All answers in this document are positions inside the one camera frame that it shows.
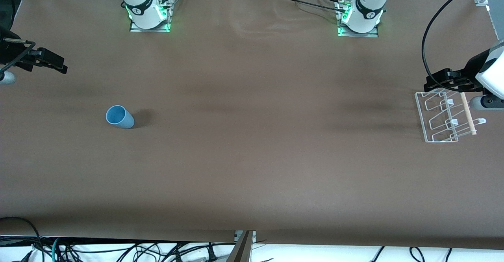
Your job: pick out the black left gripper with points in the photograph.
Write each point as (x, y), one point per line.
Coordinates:
(471, 67)

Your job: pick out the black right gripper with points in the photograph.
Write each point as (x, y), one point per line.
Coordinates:
(8, 53)

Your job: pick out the light blue plastic cup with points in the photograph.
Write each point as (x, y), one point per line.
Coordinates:
(120, 117)

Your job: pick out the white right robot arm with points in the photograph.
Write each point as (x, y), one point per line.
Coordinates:
(138, 2)

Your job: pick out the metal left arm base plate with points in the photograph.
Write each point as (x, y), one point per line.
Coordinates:
(374, 34)

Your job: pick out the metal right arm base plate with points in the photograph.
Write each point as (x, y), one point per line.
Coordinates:
(136, 29)

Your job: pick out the brown table support post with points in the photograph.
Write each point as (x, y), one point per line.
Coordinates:
(242, 250)

